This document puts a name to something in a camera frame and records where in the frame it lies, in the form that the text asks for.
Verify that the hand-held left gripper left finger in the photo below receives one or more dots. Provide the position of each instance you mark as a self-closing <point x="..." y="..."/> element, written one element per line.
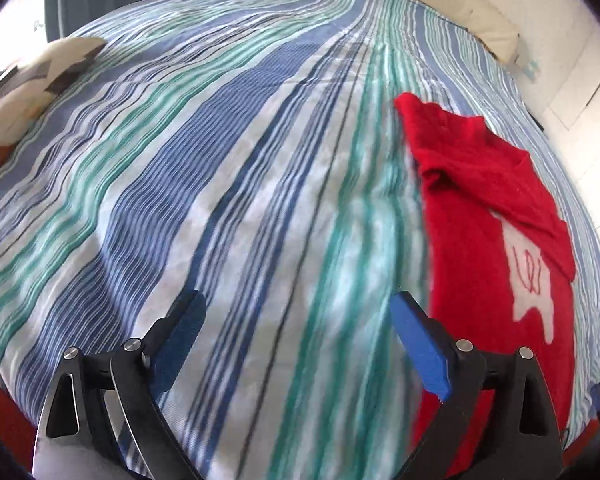
<point x="180" y="340"/>

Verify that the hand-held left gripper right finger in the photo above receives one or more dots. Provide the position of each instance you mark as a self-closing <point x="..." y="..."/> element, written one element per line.
<point x="420" y="345"/>

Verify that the red sweater with white animal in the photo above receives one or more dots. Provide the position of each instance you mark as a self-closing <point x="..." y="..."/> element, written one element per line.
<point x="470" y="240"/>

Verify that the blue green striped bed sheet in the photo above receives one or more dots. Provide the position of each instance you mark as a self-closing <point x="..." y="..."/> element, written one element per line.
<point x="230" y="185"/>

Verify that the person's orange fleece clothing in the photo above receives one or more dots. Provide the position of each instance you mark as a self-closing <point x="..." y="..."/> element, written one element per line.
<point x="0" y="410"/>

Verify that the cream brown patterned pillow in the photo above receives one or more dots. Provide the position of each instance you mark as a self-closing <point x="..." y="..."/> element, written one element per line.
<point x="55" y="60"/>

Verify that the cream padded headboard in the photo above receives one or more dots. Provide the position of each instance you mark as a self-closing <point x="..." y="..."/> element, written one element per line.
<point x="490" y="22"/>

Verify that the white wall outlet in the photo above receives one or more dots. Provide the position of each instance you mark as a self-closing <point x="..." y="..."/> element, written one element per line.
<point x="529" y="67"/>

